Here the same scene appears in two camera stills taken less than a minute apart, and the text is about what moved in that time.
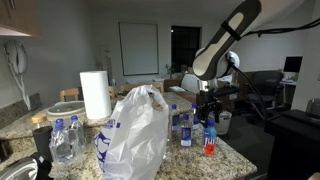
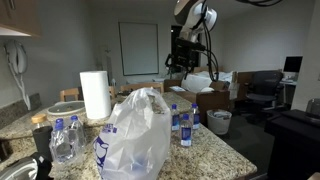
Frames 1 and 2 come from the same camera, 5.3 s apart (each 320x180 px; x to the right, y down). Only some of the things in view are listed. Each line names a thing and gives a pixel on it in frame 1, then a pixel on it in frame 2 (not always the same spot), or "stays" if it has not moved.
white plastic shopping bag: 133,143 stays
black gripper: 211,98 → 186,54
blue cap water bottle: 186,131 stays
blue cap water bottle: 196,123 stays
